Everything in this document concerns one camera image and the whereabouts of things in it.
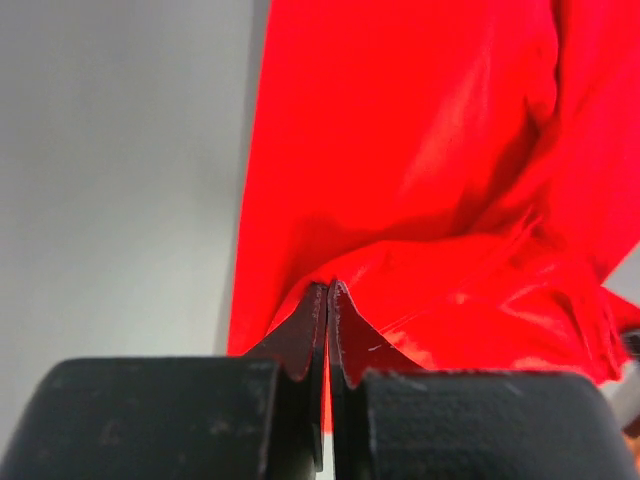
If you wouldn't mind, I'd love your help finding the red t shirt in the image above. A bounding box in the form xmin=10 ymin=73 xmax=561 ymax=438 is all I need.
xmin=227 ymin=1 xmax=639 ymax=385

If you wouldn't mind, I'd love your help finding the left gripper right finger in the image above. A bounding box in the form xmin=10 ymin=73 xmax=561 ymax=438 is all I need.
xmin=327 ymin=281 xmax=638 ymax=479

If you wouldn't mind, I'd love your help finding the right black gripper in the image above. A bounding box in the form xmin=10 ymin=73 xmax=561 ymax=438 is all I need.
xmin=600 ymin=328 xmax=639 ymax=439

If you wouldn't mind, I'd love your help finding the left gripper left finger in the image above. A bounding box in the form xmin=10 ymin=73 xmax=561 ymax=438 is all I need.
xmin=1 ymin=283 xmax=328 ymax=479

